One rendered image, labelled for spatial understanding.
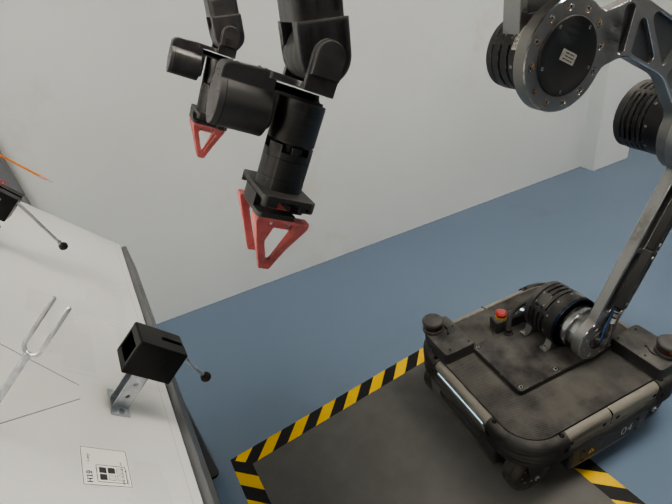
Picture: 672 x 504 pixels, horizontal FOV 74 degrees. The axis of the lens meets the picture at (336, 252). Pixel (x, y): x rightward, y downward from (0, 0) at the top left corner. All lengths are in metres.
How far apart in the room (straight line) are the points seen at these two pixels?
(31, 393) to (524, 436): 1.12
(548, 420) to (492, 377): 0.19
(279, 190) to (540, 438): 1.03
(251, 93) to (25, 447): 0.40
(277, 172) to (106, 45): 1.54
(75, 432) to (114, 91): 1.61
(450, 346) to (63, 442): 1.17
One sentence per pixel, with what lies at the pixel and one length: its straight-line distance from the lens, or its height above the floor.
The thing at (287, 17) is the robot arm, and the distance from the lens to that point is 0.53.
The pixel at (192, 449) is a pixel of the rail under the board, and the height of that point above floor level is 0.87.
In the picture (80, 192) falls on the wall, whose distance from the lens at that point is 2.13.
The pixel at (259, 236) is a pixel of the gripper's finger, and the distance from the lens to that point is 0.53.
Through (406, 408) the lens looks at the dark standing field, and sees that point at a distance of 1.70.
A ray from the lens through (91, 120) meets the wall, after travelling 2.05.
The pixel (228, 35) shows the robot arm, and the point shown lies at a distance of 0.98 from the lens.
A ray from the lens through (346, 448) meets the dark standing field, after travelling 1.63.
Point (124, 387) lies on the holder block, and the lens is 0.61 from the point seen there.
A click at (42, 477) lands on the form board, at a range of 0.52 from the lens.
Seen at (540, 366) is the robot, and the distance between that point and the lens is 1.50.
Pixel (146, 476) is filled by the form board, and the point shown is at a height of 0.92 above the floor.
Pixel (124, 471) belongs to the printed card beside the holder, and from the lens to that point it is 0.56.
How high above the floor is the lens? 1.34
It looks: 32 degrees down
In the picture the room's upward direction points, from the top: 11 degrees counter-clockwise
